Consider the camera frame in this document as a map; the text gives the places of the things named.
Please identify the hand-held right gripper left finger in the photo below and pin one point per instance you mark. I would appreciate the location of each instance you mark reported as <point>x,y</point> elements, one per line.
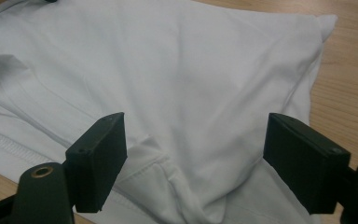
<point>99,165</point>

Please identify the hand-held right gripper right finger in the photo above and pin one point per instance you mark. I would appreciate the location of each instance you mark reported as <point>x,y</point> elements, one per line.
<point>304,165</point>

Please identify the white T-shirt with blue print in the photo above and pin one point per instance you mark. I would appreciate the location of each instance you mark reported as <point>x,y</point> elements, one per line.
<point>183,77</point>

